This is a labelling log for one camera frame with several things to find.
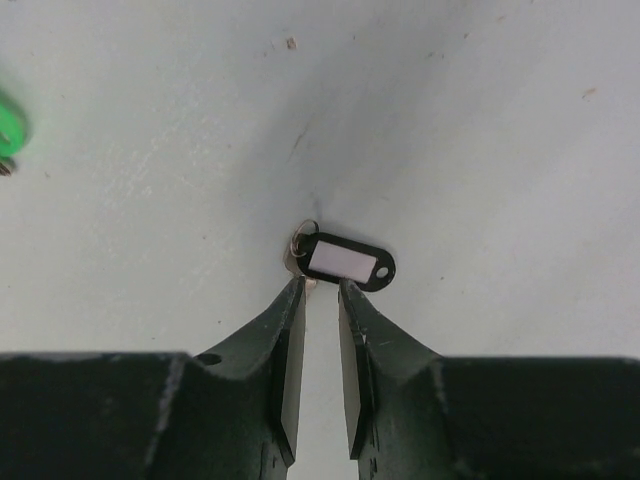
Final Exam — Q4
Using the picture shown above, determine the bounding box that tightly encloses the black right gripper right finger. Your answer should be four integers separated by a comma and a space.
339, 281, 639, 479

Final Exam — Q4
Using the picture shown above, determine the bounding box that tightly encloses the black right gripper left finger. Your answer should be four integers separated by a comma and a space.
1, 277, 305, 479

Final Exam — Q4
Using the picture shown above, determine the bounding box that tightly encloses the key with black tag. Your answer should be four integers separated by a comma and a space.
284, 219, 397, 293

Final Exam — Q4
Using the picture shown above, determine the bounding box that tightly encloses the large keyring with many rings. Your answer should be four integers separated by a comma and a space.
1, 88, 30, 177

